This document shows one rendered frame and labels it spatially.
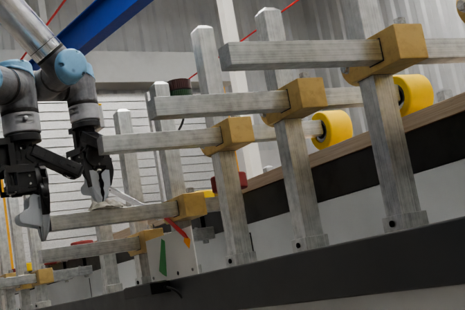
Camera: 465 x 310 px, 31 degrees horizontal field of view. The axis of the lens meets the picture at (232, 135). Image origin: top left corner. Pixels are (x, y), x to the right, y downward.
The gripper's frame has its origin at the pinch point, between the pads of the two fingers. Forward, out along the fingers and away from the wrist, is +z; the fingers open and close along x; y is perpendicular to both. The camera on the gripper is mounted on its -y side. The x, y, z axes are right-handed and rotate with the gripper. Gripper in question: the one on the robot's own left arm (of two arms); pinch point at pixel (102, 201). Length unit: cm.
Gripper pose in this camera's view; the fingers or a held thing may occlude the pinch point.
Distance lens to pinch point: 206.1
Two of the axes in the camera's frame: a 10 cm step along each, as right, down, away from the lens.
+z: 1.7, 9.7, -1.7
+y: -7.2, 2.4, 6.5
